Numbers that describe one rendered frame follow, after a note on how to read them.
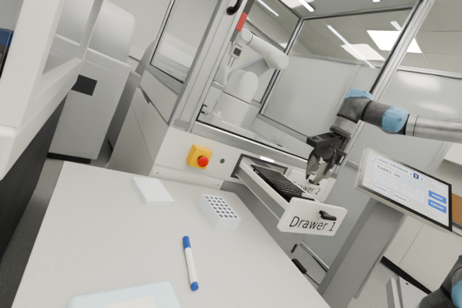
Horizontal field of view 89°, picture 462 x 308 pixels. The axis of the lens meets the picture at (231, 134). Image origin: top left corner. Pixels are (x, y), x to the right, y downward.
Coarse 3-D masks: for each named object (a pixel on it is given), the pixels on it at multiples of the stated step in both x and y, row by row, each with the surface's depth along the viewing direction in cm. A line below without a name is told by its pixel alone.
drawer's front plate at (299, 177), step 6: (294, 174) 113; (300, 174) 115; (294, 180) 115; (300, 180) 117; (306, 180) 119; (324, 180) 126; (300, 186) 118; (312, 186) 123; (318, 186) 125; (324, 186) 128; (312, 192) 125; (318, 192) 127
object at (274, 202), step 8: (240, 168) 97; (248, 168) 93; (240, 176) 96; (248, 176) 91; (256, 176) 88; (248, 184) 90; (256, 184) 86; (264, 184) 83; (296, 184) 103; (256, 192) 85; (264, 192) 82; (272, 192) 79; (264, 200) 81; (272, 200) 78; (280, 200) 75; (272, 208) 77; (280, 208) 74; (280, 216) 73
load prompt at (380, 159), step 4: (376, 160) 146; (380, 160) 147; (384, 160) 147; (388, 160) 147; (384, 164) 145; (388, 164) 145; (392, 164) 146; (396, 164) 146; (396, 168) 144; (400, 168) 144; (404, 168) 145; (400, 172) 143; (404, 172) 143; (408, 172) 144; (412, 172) 144; (412, 176) 142; (416, 176) 142; (420, 176) 143; (420, 180) 141; (424, 180) 141
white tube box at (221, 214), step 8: (200, 200) 76; (208, 200) 75; (216, 200) 77; (224, 200) 79; (208, 208) 72; (216, 208) 72; (224, 208) 74; (232, 208) 76; (208, 216) 71; (216, 216) 68; (224, 216) 70; (232, 216) 71; (216, 224) 67; (224, 224) 68; (232, 224) 70
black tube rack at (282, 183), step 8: (256, 168) 96; (264, 168) 102; (264, 176) 90; (272, 176) 96; (280, 176) 102; (272, 184) 85; (280, 184) 89; (288, 184) 94; (280, 192) 90; (296, 192) 88; (304, 192) 92; (288, 200) 84
